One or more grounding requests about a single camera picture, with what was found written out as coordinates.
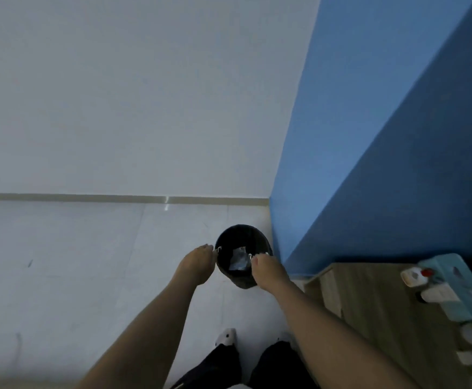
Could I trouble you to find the person's right hand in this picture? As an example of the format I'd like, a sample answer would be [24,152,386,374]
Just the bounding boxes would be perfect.
[250,253,291,294]

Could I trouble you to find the person's left hand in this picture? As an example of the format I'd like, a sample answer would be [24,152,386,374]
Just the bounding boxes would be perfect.
[173,244,219,287]

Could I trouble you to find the colourful snack packet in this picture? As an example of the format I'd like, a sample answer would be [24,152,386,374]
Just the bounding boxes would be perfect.
[228,246,253,272]

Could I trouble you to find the black trash bin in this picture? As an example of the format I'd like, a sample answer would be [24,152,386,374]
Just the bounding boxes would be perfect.
[214,224,274,290]

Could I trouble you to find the wooden drawer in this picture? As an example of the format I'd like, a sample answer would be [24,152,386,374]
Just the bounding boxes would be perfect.
[302,267,344,320]

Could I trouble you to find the white bottle red cap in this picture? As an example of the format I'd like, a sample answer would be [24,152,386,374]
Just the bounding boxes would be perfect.
[400,267,435,288]

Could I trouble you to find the white tube black cap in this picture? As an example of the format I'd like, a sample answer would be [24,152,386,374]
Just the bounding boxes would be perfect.
[416,282,461,304]

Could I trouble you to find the teal tissue box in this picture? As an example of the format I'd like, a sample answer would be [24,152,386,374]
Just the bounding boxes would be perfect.
[418,253,472,323]

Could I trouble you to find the person's right forearm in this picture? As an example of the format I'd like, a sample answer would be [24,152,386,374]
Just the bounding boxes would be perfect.
[274,281,419,389]

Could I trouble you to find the person's left forearm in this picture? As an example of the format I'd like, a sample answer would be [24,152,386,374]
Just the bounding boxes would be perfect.
[76,277,204,389]

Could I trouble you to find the person's black trousers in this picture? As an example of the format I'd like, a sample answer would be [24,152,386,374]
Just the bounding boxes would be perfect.
[169,340,320,389]

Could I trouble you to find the wooden nightstand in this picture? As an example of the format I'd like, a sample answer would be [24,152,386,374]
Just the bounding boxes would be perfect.
[302,262,472,389]

